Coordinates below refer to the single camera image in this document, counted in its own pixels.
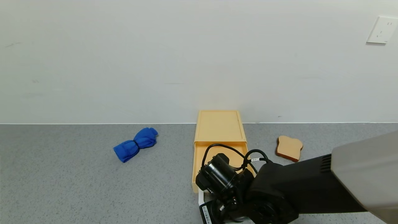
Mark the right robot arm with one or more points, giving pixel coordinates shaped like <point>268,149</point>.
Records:
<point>311,186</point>

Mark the toy toast slice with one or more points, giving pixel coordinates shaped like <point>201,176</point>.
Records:
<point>289,147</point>

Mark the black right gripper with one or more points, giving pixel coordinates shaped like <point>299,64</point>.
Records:
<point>206,214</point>

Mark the blue rolled cloth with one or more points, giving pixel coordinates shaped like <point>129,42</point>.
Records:
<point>136,143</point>

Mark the white wall socket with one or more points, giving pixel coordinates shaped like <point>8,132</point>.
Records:
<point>382,29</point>

